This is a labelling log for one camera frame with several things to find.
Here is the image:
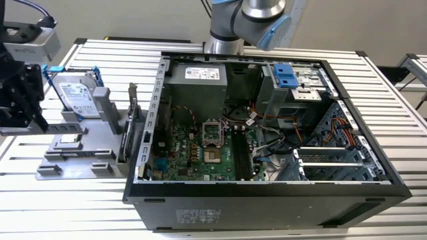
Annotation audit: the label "black PC case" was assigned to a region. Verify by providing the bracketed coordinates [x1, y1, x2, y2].
[122, 51, 414, 232]

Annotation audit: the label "green motherboard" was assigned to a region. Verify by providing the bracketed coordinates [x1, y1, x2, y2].
[151, 123, 268, 181]

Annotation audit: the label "multicolour twisted fan wire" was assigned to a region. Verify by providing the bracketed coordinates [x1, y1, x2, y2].
[171, 105, 199, 133]

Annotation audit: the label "grey parts rack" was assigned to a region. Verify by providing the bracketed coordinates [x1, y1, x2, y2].
[35, 87, 150, 181]

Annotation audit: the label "black cable bundle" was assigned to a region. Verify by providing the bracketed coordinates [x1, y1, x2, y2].
[258, 126, 323, 157]

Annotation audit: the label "metal socket cover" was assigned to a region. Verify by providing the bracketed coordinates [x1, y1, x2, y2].
[202, 118, 224, 147]

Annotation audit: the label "metal disk bay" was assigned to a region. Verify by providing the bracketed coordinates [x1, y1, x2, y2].
[293, 146, 381, 181]

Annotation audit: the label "blue VGA port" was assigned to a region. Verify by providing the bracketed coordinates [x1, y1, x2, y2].
[152, 157, 168, 174]

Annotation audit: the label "socket locking lever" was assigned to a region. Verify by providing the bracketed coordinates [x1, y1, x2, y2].
[218, 119, 226, 147]

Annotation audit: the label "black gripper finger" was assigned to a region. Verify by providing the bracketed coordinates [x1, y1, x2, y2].
[19, 63, 47, 107]
[8, 79, 51, 134]

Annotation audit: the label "blue drive latch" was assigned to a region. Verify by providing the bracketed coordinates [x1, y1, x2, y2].
[271, 63, 301, 89]

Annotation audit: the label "black case fan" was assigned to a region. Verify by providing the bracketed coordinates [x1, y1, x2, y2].
[155, 96, 174, 153]

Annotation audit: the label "hard disk in blue carrier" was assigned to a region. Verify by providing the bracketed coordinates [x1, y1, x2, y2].
[42, 64, 107, 123]

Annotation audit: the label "purple camera cable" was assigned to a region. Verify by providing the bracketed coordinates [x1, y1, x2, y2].
[19, 0, 59, 29]

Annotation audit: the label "silver CPU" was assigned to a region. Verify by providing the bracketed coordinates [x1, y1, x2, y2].
[56, 134, 84, 145]

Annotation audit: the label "grey power supply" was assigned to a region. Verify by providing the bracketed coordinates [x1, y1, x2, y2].
[164, 62, 230, 111]

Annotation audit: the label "CPU socket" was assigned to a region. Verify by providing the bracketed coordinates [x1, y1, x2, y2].
[203, 147, 226, 164]

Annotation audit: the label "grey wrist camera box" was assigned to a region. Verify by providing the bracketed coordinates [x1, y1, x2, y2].
[2, 21, 63, 64]

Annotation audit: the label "orange red power wires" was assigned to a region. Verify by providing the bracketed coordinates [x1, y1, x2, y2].
[322, 117, 355, 151]
[293, 123, 303, 145]

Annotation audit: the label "aluminium frame table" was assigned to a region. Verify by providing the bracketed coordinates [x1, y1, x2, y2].
[377, 52, 427, 111]

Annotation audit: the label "graphics card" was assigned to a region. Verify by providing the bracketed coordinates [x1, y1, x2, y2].
[116, 82, 147, 163]

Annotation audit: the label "black RAM slot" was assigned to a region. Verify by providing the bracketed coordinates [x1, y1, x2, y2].
[231, 126, 240, 181]
[235, 126, 244, 181]
[243, 126, 254, 181]
[239, 126, 248, 181]

